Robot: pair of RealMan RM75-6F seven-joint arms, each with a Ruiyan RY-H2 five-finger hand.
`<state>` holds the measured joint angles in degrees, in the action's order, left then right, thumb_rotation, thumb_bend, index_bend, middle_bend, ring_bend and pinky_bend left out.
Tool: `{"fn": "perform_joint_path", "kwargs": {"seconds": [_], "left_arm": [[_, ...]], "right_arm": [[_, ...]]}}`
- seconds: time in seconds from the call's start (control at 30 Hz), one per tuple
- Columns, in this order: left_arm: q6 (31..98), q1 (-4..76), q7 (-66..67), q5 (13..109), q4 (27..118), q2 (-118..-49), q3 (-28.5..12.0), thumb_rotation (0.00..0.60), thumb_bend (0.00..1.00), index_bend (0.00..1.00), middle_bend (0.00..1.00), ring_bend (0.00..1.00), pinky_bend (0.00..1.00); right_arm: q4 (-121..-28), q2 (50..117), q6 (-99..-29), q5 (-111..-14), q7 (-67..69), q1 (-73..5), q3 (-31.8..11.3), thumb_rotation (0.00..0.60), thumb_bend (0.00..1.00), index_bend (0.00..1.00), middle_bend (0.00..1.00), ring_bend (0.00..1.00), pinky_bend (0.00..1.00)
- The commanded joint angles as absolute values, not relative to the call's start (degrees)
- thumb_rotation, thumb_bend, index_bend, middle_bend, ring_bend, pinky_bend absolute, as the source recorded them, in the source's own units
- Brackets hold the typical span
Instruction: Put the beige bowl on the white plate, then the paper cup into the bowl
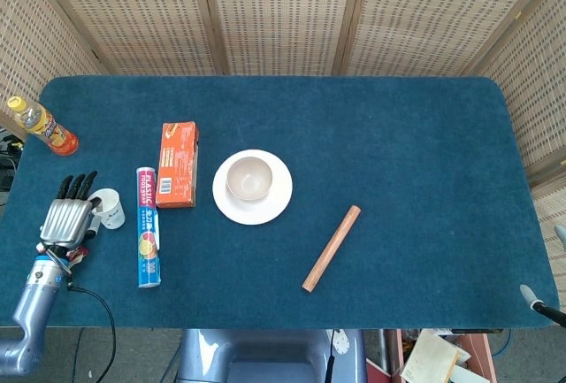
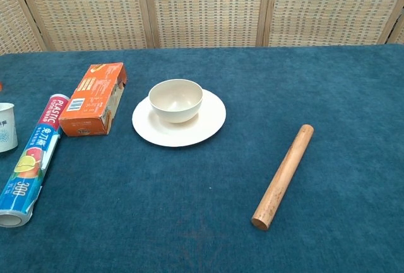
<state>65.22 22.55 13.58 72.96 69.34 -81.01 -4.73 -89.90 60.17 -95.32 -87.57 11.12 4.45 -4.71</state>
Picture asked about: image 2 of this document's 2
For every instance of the white paper cup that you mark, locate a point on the white paper cup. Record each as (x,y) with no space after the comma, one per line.
(7,128)

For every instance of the blue plastic wrap roll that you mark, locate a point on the blue plastic wrap roll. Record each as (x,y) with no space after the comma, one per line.
(31,159)

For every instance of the beige bowl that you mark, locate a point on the beige bowl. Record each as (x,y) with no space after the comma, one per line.
(175,102)

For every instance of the white round plate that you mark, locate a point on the white round plate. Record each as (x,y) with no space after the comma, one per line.
(176,134)

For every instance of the orange cardboard box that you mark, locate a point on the orange cardboard box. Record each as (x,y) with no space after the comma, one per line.
(91,102)

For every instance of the wooden rolling pin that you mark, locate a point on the wooden rolling pin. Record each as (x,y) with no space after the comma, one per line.
(284,172)

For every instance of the blue table cloth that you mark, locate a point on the blue table cloth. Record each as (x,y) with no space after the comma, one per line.
(189,206)

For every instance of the woven folding screen panel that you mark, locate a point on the woven folding screen panel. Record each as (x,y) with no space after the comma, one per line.
(400,35)
(331,8)
(12,17)
(208,8)
(88,8)

